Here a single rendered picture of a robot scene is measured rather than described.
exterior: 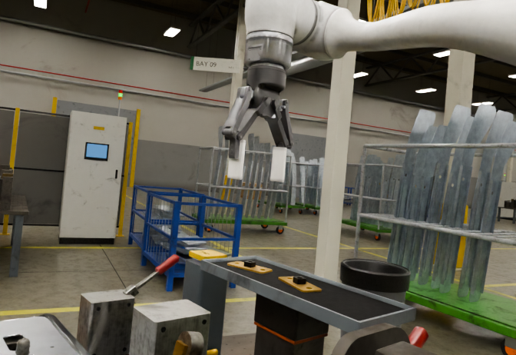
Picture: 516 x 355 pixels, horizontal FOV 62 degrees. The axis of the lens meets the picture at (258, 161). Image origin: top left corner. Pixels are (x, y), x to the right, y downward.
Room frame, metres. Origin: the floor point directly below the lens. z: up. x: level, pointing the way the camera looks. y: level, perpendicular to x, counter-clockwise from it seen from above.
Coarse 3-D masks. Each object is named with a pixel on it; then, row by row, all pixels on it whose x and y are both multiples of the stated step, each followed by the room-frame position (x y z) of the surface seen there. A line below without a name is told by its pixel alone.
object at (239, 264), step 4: (248, 260) 0.82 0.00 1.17; (228, 264) 0.82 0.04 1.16; (232, 264) 0.82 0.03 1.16; (236, 264) 0.82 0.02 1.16; (240, 264) 0.83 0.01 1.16; (244, 264) 0.81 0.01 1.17; (248, 264) 0.81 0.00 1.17; (252, 264) 0.81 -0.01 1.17; (240, 268) 0.81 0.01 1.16; (244, 268) 0.80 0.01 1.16; (248, 268) 0.80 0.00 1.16; (252, 268) 0.80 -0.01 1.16; (256, 268) 0.81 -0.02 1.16; (260, 268) 0.81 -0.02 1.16; (264, 268) 0.81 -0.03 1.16; (268, 268) 0.81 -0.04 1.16; (256, 272) 0.79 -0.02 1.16; (260, 272) 0.78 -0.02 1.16; (264, 272) 0.79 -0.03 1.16; (268, 272) 0.80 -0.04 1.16
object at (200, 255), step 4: (192, 252) 0.92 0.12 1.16; (196, 252) 0.92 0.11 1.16; (200, 252) 0.92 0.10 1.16; (204, 252) 0.93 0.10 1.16; (208, 252) 0.93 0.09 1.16; (212, 252) 0.93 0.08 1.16; (216, 252) 0.94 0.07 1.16; (192, 256) 0.92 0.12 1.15; (196, 256) 0.91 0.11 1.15; (200, 256) 0.89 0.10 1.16; (204, 256) 0.89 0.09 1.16; (208, 256) 0.89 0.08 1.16; (212, 256) 0.90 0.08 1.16; (216, 256) 0.91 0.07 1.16; (220, 256) 0.91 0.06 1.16; (224, 256) 0.92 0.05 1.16
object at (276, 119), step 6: (276, 102) 0.82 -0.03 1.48; (276, 108) 0.82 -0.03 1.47; (276, 114) 0.83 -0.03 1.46; (270, 120) 0.85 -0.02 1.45; (276, 120) 0.84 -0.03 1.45; (270, 126) 0.86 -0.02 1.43; (276, 126) 0.85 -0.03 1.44; (282, 126) 0.85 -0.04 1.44; (276, 132) 0.86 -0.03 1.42; (282, 132) 0.85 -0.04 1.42; (276, 138) 0.87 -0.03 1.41; (282, 138) 0.86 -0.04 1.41; (276, 144) 0.88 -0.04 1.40; (288, 144) 0.87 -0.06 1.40
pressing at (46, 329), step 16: (16, 320) 0.87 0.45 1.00; (32, 320) 0.88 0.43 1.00; (48, 320) 0.89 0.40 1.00; (0, 336) 0.80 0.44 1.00; (16, 336) 0.81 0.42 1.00; (32, 336) 0.81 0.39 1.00; (48, 336) 0.82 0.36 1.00; (64, 336) 0.82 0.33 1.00; (0, 352) 0.73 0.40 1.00; (32, 352) 0.74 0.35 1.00; (48, 352) 0.75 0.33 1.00; (64, 352) 0.76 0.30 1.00; (80, 352) 0.75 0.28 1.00
